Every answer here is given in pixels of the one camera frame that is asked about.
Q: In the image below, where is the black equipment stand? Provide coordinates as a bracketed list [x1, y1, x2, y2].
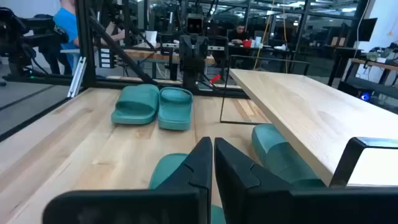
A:
[0, 6, 70, 82]

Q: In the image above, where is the silver aluminium bar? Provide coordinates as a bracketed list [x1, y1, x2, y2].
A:
[67, 55, 88, 99]

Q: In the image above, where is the green rubber slide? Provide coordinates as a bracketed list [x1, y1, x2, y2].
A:
[251, 123, 326, 189]
[148, 152, 227, 224]
[111, 83, 160, 126]
[157, 86, 194, 131]

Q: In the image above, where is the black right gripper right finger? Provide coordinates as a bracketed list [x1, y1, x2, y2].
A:
[214, 138, 398, 224]

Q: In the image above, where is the wooden side desk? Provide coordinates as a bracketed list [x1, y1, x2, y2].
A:
[341, 46, 398, 91]

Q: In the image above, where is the black metal rig frame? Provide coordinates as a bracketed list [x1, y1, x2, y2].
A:
[0, 0, 249, 142]

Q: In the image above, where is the black monitor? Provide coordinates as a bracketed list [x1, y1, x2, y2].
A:
[357, 17, 379, 43]

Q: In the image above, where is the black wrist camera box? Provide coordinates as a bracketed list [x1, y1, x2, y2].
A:
[186, 12, 205, 35]

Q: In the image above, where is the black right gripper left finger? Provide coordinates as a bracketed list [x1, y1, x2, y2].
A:
[42, 136, 213, 224]

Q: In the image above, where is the yellow hanging cable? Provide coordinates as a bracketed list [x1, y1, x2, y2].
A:
[253, 0, 276, 71]

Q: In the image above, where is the wooden workbench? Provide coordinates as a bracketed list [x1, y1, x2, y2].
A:
[123, 48, 216, 67]

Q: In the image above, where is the black computer tower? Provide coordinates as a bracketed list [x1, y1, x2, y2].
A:
[337, 80, 374, 102]

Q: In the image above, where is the wooden shelf with black legs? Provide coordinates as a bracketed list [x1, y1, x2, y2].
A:
[219, 54, 398, 190]

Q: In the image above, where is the person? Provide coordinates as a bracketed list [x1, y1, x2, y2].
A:
[226, 24, 253, 44]
[52, 0, 126, 75]

